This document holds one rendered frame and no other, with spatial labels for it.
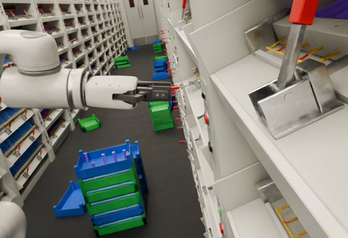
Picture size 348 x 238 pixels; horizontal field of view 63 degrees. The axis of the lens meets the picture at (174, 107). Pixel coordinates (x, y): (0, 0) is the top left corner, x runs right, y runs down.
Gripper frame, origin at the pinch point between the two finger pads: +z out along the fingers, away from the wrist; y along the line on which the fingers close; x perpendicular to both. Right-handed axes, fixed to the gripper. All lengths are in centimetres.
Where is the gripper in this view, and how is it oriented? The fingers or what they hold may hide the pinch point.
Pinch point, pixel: (161, 91)
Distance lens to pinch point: 61.0
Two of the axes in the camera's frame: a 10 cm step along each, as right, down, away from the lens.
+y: 0.6, 3.3, -9.4
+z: 10.0, 0.2, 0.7
